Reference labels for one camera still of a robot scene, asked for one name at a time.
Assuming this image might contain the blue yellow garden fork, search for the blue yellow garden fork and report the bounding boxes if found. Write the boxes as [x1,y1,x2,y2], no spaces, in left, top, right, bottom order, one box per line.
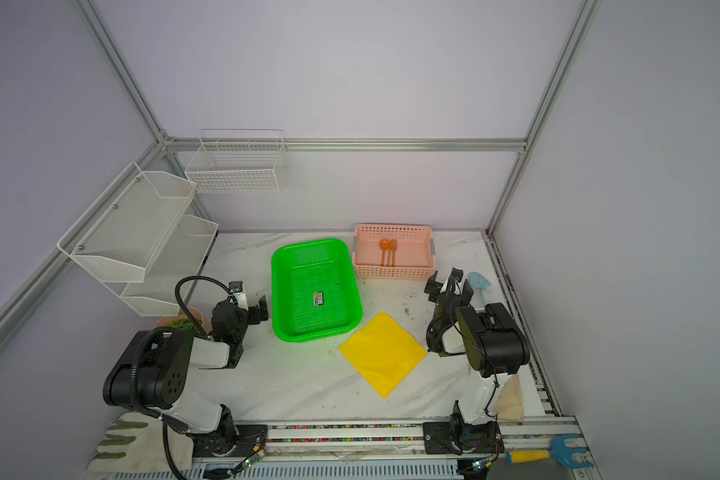
[506,434,594,470]

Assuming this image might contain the white wire wall basket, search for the white wire wall basket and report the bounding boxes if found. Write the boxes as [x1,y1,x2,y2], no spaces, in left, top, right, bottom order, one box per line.
[185,129,288,194]

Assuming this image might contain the right beige work glove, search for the right beige work glove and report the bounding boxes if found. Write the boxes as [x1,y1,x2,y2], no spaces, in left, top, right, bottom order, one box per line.
[493,374,525,422]

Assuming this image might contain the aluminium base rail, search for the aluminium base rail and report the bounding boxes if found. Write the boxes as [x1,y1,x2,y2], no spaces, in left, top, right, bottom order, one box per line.
[89,415,601,480]

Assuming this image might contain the green plastic basket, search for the green plastic basket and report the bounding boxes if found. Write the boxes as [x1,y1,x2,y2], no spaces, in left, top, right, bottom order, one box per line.
[271,238,363,343]

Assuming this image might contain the yellow paper napkin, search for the yellow paper napkin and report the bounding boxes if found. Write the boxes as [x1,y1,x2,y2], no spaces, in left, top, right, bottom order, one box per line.
[339,311,427,399]

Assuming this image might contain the orange plastic fork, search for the orange plastic fork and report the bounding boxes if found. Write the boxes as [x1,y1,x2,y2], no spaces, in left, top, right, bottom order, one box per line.
[388,239,398,267]

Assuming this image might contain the left green-striped work glove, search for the left green-striped work glove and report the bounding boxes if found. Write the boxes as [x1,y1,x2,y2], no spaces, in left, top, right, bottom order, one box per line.
[87,412,170,474]

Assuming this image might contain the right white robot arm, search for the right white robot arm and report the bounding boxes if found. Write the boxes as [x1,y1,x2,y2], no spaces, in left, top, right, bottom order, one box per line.
[423,268,531,455]

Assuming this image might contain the light blue garden trowel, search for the light blue garden trowel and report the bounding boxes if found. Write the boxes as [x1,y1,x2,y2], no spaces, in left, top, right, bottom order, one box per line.
[468,271,492,305]

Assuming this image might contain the pink plastic basket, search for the pink plastic basket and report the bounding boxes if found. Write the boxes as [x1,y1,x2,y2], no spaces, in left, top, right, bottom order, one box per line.
[351,224,436,280]

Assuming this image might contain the orange plastic spoon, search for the orange plastic spoon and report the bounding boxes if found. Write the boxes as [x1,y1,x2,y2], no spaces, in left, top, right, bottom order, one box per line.
[379,239,391,267]

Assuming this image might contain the potted green succulent plant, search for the potted green succulent plant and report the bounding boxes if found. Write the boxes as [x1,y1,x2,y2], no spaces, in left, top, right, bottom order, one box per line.
[154,307,209,332]

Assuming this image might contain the white mesh two-tier shelf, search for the white mesh two-tier shelf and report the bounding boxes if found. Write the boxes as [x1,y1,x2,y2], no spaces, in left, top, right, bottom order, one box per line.
[57,163,218,317]

